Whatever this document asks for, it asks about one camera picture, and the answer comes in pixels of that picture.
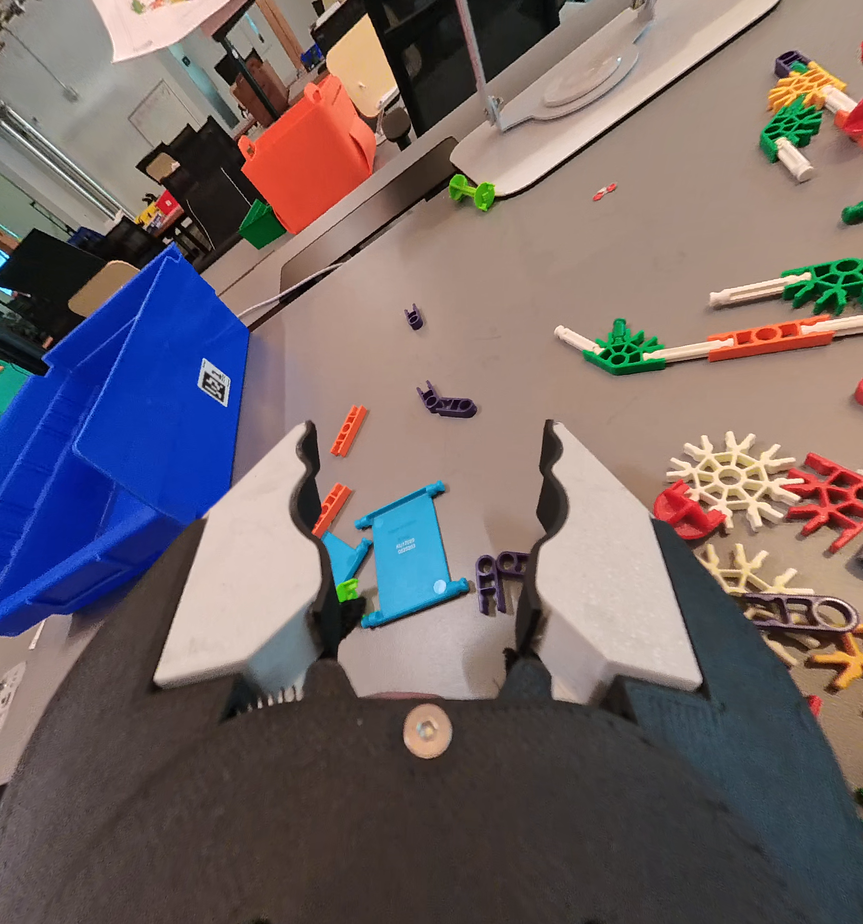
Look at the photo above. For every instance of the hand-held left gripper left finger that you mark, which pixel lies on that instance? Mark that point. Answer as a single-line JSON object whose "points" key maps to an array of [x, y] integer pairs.
{"points": [[251, 577]]}

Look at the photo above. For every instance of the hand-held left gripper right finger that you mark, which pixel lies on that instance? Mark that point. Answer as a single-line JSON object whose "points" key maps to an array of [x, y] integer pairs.
{"points": [[605, 585]]}

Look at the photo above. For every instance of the cyan toy panel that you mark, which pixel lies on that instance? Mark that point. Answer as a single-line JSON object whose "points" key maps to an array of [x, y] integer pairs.
{"points": [[341, 559], [410, 556]]}

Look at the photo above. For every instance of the small lime green clip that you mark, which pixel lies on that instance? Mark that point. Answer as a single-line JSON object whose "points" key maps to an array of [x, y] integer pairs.
{"points": [[346, 592]]}

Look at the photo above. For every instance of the red toy spool piece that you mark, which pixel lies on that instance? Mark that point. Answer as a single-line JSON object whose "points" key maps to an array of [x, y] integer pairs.
{"points": [[680, 516]]}

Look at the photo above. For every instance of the orange toy connector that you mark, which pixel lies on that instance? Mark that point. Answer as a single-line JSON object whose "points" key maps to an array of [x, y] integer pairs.
{"points": [[333, 509], [348, 431]]}

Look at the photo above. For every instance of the white snowflake toy connector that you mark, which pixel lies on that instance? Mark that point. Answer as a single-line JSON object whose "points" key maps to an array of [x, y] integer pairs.
{"points": [[742, 570], [706, 469]]}

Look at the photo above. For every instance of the blue plastic bin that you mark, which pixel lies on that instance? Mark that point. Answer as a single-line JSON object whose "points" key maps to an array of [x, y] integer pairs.
{"points": [[114, 469]]}

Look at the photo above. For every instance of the joined purple toy connectors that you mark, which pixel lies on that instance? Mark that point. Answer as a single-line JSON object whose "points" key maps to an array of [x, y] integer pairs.
{"points": [[453, 408]]}

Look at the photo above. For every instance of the yellow toy connector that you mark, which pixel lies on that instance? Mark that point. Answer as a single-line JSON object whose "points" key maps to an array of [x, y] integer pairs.
{"points": [[857, 660]]}

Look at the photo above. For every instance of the beige chair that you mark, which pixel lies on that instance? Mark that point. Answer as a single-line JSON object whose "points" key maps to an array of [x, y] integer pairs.
{"points": [[363, 65], [103, 289]]}

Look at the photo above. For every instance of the green plastic bin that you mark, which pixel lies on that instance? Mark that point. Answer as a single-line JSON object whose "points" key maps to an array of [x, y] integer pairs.
{"points": [[262, 227]]}

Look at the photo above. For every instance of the black monitor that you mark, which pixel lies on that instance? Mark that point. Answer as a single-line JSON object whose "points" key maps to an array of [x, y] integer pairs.
{"points": [[49, 274]]}

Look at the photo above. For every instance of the red yellow boxes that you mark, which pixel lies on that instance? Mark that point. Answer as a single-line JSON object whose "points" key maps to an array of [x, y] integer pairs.
{"points": [[161, 206]]}

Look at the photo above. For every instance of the black cabinet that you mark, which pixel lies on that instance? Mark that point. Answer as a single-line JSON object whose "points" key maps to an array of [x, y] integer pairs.
{"points": [[200, 188]]}

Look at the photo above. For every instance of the small red white scrap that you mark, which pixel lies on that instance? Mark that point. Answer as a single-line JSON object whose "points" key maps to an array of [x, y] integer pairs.
{"points": [[605, 191]]}

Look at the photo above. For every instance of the lime green toy spool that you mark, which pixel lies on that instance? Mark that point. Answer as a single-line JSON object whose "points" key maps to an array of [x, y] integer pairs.
{"points": [[483, 195]]}

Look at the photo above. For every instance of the orange plastic bin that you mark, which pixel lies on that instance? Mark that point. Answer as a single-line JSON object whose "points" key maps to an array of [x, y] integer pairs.
{"points": [[309, 166]]}

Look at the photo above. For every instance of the black stool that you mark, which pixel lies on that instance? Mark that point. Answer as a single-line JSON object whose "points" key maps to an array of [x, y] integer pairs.
{"points": [[395, 126]]}

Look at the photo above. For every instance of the brown cardboard boxes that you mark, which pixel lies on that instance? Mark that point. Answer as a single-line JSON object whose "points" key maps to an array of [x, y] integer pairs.
{"points": [[258, 90]]}

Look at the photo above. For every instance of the white printed paper sheet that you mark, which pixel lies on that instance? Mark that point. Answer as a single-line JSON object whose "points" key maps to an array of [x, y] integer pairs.
{"points": [[157, 29]]}

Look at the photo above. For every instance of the white wall board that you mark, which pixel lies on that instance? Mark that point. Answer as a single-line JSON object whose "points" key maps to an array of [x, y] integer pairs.
{"points": [[164, 112]]}

